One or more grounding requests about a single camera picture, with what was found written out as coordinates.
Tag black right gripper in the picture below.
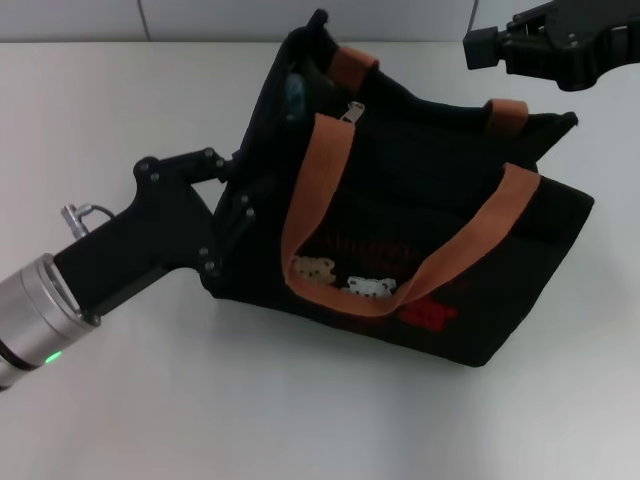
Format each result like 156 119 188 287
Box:
462 0 640 92

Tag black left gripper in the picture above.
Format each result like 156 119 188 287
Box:
52 147 259 320

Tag silver zipper pull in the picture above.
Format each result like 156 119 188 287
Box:
342 99 365 127

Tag black food bag orange handles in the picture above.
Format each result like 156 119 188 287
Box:
199 8 596 369

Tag silver left gripper plug connector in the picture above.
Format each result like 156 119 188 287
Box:
59 202 92 235

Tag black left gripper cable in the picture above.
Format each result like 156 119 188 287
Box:
79 201 120 224

